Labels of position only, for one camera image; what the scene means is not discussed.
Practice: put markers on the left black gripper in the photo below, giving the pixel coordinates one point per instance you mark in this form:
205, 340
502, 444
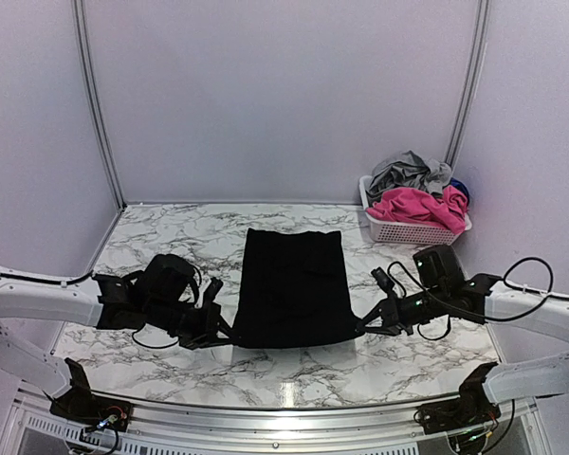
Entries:
206, 335

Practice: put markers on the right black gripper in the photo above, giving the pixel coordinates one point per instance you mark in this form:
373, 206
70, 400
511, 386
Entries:
393, 319

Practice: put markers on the black t-shirt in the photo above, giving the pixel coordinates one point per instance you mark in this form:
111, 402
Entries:
294, 292

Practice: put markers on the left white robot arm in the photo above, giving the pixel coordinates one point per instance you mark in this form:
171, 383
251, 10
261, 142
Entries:
100, 301

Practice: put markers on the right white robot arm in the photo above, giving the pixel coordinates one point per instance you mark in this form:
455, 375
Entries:
484, 299

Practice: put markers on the white plastic laundry basket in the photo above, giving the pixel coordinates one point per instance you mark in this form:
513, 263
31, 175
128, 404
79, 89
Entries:
394, 232

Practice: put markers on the pink garment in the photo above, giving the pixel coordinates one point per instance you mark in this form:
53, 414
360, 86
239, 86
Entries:
413, 206

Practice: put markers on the grey garment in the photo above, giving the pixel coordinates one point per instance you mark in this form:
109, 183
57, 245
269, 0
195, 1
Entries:
409, 170

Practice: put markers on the blue garment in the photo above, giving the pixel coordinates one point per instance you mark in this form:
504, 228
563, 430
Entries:
461, 187

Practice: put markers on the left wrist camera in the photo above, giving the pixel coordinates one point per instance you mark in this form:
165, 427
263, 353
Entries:
167, 277

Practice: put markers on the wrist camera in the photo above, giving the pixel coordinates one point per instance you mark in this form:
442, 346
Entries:
167, 277
438, 266

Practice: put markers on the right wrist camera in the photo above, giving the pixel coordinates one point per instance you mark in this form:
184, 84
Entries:
438, 266

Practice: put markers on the aluminium front rail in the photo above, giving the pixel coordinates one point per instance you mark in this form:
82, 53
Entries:
169, 428

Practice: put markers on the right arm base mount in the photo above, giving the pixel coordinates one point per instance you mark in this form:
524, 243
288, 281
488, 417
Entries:
455, 413

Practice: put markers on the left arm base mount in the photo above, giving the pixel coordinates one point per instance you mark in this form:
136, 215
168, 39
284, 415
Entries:
90, 411

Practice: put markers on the left aluminium frame post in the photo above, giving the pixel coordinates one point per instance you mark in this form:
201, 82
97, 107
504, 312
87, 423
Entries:
94, 103

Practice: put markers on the aluminium frame post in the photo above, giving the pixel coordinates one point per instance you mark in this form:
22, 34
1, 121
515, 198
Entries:
472, 79
94, 103

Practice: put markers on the right aluminium frame post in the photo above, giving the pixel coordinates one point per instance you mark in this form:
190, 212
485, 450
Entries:
472, 79

